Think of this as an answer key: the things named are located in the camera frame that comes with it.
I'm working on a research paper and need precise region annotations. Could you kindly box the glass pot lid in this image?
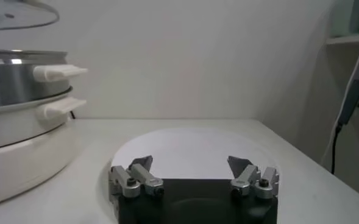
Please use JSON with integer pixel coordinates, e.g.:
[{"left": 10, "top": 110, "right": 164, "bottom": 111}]
[{"left": 0, "top": 0, "right": 60, "bottom": 30}]

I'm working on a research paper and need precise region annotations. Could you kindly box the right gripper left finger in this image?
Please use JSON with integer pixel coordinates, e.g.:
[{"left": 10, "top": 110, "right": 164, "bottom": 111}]
[{"left": 108, "top": 155, "right": 165, "bottom": 203}]

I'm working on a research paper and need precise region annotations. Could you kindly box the stainless steel steamer basket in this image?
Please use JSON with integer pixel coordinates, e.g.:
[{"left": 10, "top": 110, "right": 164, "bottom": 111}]
[{"left": 0, "top": 48, "right": 88, "bottom": 109}]

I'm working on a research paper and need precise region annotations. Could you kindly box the white side shelf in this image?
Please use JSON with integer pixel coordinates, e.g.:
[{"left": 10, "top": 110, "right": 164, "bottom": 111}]
[{"left": 297, "top": 32, "right": 359, "bottom": 201}]

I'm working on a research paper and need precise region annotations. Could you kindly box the white electric cooker base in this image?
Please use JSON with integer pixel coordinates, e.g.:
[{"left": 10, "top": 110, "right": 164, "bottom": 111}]
[{"left": 0, "top": 86, "right": 88, "bottom": 208}]

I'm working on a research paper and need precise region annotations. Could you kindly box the white round plate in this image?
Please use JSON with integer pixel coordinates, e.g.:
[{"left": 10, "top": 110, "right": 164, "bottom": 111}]
[{"left": 110, "top": 127, "right": 279, "bottom": 180}]

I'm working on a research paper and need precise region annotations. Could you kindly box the black cable with adapter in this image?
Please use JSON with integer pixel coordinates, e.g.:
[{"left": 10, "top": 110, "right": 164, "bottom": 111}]
[{"left": 321, "top": 36, "right": 359, "bottom": 176}]

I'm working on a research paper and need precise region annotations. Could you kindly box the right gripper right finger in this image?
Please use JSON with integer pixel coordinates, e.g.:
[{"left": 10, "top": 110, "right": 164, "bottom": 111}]
[{"left": 227, "top": 155, "right": 280, "bottom": 200}]

